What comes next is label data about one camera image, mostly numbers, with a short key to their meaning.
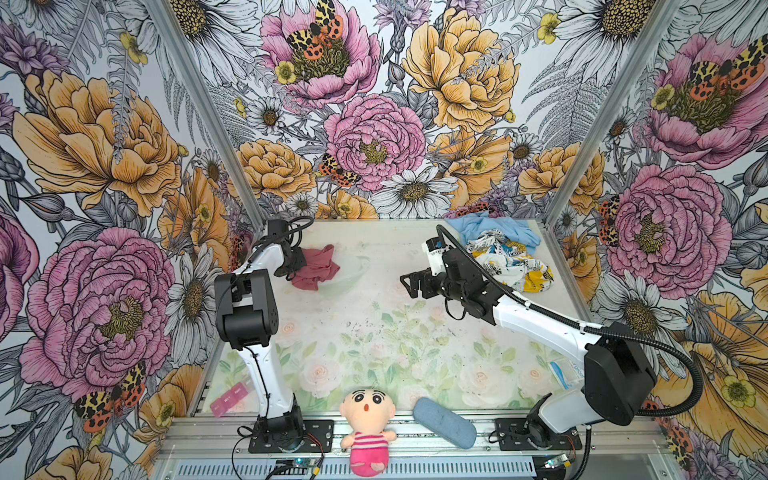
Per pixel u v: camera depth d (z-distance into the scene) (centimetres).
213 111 90
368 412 70
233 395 79
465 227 114
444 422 74
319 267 101
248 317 55
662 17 72
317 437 73
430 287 75
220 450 76
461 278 64
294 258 92
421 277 74
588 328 47
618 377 43
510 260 99
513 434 73
